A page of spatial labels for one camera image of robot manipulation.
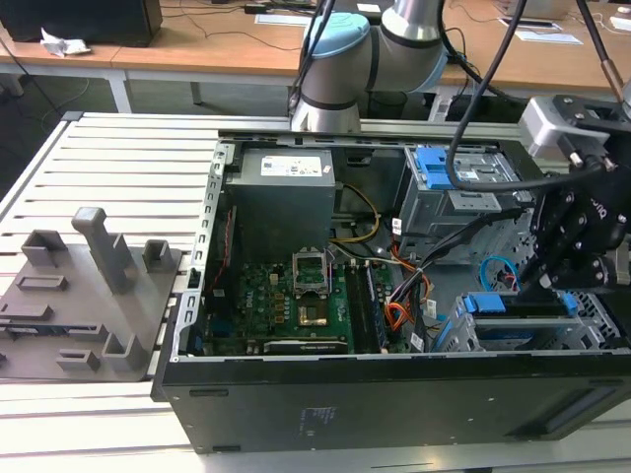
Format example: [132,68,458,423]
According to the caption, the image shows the green motherboard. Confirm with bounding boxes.
[204,260,425,356]

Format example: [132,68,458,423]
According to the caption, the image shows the black RAM stick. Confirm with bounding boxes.
[365,263,390,352]
[344,265,379,354]

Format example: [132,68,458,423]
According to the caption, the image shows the blue plastic drive latch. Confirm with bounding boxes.
[415,146,467,190]

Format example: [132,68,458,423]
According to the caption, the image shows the metal socket cover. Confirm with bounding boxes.
[292,250,329,297]

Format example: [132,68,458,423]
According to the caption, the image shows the crumpled white paper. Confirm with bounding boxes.
[39,28,93,58]

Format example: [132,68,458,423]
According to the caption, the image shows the CPU socket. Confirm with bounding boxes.
[297,294,331,329]

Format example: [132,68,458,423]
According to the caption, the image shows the grey power supply unit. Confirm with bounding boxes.
[224,147,337,260]

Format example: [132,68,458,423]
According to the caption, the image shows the black open PC case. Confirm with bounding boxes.
[150,128,631,454]

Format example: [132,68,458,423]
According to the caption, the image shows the yellow and black wire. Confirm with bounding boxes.
[329,182,382,244]

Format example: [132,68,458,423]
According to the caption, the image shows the black box on desk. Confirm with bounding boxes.
[0,0,164,49]

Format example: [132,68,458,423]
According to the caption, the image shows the black arm base cable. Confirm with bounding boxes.
[285,0,339,119]

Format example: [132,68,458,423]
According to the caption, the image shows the black cable with metal sleeve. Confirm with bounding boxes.
[576,0,627,102]

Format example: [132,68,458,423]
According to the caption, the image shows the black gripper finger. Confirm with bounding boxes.
[521,188,594,295]
[541,244,618,296]

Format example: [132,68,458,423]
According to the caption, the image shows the black camera bracket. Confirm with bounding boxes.
[550,93,623,171]

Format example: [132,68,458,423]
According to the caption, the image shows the blue disk wire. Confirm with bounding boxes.
[479,254,523,298]

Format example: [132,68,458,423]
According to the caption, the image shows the metal drive cage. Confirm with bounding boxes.
[396,145,536,265]

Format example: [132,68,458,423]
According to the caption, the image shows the blue background cable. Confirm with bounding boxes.
[451,48,483,123]

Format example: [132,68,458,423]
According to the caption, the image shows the grey parts rack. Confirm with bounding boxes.
[0,206,184,383]

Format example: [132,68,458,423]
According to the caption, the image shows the black graphics card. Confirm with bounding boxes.
[263,336,349,355]

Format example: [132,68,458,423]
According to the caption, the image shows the orange wire bundle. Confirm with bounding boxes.
[384,300,421,334]

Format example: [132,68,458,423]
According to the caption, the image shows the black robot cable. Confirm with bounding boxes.
[446,0,607,192]

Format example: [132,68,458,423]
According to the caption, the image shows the white paper sheet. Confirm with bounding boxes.
[254,13,305,27]
[512,29,584,46]

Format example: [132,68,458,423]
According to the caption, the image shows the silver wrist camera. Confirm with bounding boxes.
[519,96,569,158]

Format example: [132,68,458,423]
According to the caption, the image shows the hard disk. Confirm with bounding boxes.
[431,290,578,354]

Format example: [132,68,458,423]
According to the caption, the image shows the wooden desk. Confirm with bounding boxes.
[0,0,631,102]

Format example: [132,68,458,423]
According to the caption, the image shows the black power wire bundle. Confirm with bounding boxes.
[388,206,524,302]

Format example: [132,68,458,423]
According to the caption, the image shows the metal disk bay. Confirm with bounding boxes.
[431,290,623,354]

